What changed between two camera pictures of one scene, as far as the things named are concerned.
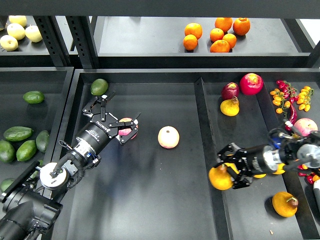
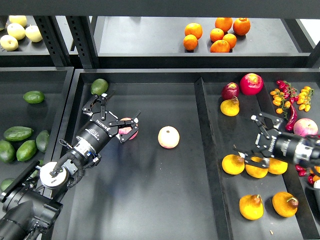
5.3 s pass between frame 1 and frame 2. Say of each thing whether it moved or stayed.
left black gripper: stayed
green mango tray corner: stayed
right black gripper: moved
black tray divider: stayed
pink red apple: stayed
